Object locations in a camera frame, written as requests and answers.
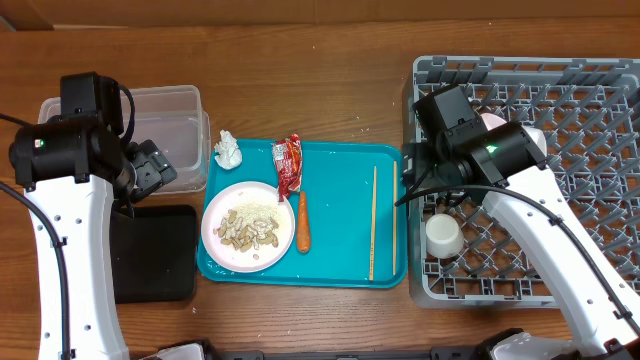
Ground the white cup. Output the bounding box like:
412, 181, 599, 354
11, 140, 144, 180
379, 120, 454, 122
425, 214, 464, 259

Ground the orange carrot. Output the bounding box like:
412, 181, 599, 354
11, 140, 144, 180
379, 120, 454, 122
296, 192, 311, 254

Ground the red snack wrapper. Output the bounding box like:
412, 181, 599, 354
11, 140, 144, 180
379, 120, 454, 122
272, 134, 303, 202

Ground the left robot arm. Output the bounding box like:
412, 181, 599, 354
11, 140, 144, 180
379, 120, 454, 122
1, 72, 177, 359

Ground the teal plastic tray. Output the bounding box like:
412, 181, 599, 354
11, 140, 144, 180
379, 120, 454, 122
197, 141, 408, 289

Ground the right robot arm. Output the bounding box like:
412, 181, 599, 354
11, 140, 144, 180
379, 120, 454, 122
396, 84, 639, 359

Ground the clear plastic bin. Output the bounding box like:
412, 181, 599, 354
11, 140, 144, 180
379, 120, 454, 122
37, 84, 211, 196

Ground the crumpled white tissue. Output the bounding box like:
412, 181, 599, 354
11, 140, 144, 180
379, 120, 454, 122
214, 130, 242, 170

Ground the black plastic tray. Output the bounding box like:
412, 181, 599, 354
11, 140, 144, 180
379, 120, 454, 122
110, 205, 199, 304

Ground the grey dishwasher rack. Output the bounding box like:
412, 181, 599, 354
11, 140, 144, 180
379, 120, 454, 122
403, 56, 639, 308

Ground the wooden chopstick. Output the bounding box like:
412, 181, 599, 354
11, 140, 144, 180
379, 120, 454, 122
369, 166, 378, 281
392, 161, 398, 276

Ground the white plate with peanuts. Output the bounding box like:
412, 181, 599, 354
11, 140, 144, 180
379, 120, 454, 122
201, 181, 296, 273

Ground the white bowl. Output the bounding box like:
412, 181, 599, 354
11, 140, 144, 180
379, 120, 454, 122
523, 126, 548, 156

